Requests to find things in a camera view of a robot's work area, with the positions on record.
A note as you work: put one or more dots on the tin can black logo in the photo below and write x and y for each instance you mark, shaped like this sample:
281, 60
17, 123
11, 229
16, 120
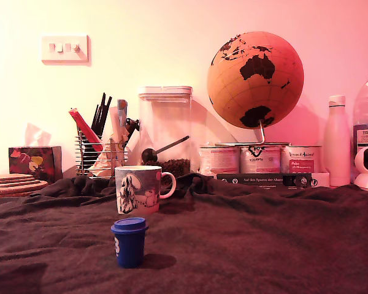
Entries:
260, 160

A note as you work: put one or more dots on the clear container white lid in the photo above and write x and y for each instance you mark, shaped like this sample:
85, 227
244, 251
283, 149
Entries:
171, 122

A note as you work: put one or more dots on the blue coffee capsule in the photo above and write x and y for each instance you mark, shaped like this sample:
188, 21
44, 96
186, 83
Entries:
130, 248

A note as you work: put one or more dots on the red utensil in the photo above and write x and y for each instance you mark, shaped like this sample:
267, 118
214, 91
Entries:
86, 128

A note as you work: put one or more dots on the metal globe stand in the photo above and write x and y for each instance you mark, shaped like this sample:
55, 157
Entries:
261, 134

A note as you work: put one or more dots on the blue white packet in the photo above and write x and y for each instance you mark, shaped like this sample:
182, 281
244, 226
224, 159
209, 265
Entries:
122, 110

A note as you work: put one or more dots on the medium cork trivet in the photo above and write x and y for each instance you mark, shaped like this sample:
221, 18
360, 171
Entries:
15, 182

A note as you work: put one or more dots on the floral tissue box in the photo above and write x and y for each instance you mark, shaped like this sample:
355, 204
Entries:
33, 162

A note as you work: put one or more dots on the small white round camera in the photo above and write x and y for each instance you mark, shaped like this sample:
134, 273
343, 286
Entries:
363, 180

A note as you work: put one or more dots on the dark printed flat box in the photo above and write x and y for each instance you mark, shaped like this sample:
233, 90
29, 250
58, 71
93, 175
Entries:
263, 180

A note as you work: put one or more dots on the dark cloth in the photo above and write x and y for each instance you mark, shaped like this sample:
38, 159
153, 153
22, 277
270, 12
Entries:
233, 245

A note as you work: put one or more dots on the large round cork trivet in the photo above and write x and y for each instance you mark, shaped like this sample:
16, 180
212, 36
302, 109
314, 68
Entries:
18, 191

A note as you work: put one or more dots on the white wall switch plate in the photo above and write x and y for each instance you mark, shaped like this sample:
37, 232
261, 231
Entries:
64, 49

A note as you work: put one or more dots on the illustrated white blue mug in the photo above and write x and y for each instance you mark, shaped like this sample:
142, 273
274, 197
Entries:
138, 190

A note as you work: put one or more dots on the dark coffee scoop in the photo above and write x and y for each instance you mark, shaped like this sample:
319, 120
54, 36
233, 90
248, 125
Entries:
148, 155

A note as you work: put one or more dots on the white paper packet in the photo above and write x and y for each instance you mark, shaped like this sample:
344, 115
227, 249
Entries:
116, 122

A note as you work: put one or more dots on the cork globe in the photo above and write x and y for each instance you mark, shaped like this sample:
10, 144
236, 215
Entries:
254, 92

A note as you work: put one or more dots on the tin can red label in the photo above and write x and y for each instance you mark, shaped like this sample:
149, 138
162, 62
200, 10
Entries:
300, 160

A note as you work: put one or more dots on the crumpled paper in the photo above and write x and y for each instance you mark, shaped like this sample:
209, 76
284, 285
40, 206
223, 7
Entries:
104, 162

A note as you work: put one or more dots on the small cork trivet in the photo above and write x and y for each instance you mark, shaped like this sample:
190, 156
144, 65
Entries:
9, 176

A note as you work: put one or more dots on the white tissue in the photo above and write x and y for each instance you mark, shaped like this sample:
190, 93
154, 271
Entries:
36, 136

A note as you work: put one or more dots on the white metal bottle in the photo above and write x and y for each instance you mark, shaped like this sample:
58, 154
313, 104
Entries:
336, 144

